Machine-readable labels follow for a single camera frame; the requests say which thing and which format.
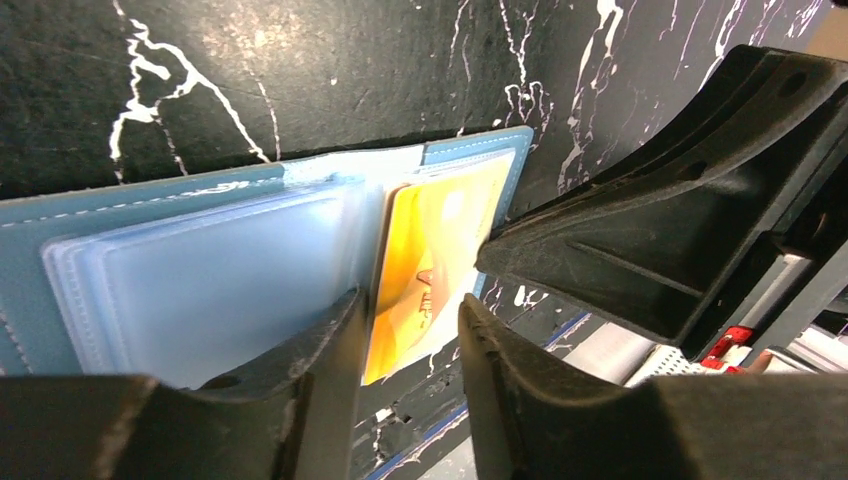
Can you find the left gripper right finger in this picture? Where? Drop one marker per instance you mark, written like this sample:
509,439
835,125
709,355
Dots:
533,416

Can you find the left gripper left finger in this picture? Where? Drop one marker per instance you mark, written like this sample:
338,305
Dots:
287,414

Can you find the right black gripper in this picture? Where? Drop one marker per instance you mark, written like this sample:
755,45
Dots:
662,241

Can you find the blue card holder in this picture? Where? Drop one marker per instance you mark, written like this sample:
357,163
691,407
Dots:
186,278

